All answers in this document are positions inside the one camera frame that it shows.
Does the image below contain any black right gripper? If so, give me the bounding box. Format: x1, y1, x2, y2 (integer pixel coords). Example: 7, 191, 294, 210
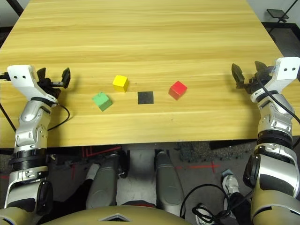
231, 60, 273, 94

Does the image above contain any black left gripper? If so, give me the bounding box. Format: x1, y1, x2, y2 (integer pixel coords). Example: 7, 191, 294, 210
35, 67, 72, 99

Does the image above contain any green wooden block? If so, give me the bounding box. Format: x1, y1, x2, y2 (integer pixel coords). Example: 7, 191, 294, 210
91, 91, 113, 112

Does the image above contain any red wooden block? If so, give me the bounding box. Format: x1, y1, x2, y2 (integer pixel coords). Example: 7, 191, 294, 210
168, 81, 188, 101

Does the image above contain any yellow wooden block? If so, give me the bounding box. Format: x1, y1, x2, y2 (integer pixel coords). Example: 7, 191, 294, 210
112, 75, 130, 92

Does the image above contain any black metal leg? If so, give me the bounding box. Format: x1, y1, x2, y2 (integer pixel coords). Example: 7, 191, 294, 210
7, 0, 24, 14

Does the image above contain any black mat with red lines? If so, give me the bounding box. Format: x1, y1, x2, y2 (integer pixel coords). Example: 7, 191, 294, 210
46, 145, 122, 169

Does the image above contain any black square marker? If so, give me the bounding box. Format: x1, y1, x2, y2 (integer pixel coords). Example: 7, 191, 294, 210
137, 91, 155, 105

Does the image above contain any dark speckled floor mat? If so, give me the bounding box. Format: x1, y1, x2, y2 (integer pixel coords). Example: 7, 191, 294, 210
175, 141, 256, 163

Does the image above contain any white sneaker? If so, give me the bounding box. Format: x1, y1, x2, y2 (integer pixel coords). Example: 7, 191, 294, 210
195, 203, 214, 225
86, 163, 101, 181
222, 175, 240, 195

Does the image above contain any grey robot left leg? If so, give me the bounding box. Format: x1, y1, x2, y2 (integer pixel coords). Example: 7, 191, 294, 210
85, 152, 118, 210

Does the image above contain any grey robot leg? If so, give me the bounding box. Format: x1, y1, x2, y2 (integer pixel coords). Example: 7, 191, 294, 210
85, 152, 118, 210
154, 151, 186, 216

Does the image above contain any grey robot right leg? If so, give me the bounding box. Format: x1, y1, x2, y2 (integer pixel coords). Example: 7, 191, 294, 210
154, 151, 186, 216

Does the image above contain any tan robot torso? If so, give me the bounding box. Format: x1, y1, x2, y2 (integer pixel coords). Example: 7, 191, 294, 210
37, 204, 195, 225

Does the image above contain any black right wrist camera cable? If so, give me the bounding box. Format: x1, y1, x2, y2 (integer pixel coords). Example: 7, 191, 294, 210
257, 75, 300, 124

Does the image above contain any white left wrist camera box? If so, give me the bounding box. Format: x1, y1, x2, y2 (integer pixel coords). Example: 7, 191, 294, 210
7, 65, 58, 108

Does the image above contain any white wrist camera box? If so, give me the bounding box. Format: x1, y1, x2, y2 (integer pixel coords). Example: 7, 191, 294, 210
250, 56, 300, 103
7, 65, 58, 108

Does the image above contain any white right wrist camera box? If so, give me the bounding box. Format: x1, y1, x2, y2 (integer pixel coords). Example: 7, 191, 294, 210
250, 56, 300, 103

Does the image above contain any black floor cable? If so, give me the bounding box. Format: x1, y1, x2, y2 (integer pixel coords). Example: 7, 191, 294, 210
179, 183, 254, 225

